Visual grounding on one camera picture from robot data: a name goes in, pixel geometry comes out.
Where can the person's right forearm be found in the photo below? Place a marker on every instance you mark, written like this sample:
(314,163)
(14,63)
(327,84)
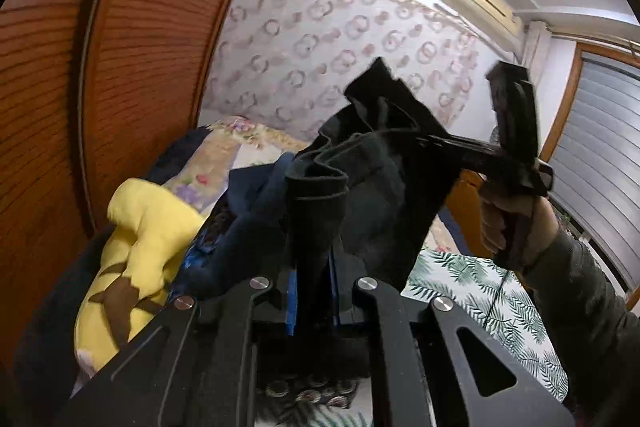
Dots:
(580,307)

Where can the yellow plush toy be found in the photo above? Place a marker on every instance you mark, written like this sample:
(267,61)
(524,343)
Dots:
(135,247)

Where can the green leaf print sheet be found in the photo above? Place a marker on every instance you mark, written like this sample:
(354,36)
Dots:
(480,307)

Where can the beige wall air conditioner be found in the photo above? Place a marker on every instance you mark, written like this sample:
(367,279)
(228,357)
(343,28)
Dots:
(482,7)

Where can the person's right hand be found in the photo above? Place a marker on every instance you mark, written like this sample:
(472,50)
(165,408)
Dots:
(495,222)

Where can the wooden sideboard cabinet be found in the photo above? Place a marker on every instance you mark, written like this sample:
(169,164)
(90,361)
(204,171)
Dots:
(465,217)

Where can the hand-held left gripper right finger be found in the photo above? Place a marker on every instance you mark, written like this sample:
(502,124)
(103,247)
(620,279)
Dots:
(334,307)

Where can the tied beige curtain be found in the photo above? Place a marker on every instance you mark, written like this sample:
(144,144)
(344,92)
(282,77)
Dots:
(535,49)

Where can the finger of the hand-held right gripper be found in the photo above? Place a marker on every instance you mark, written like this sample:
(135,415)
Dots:
(470,157)

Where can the navy folded clothes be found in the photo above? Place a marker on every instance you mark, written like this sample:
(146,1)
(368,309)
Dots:
(240,247)

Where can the black printed t-shirt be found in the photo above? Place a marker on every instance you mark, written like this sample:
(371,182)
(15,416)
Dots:
(370,187)

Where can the grey window roller blind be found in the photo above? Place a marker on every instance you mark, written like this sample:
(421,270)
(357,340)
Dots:
(600,167)

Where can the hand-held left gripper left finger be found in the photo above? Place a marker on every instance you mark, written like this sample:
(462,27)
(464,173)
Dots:
(292,307)

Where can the wooden louvered wardrobe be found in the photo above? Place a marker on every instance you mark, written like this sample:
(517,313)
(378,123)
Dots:
(125,57)

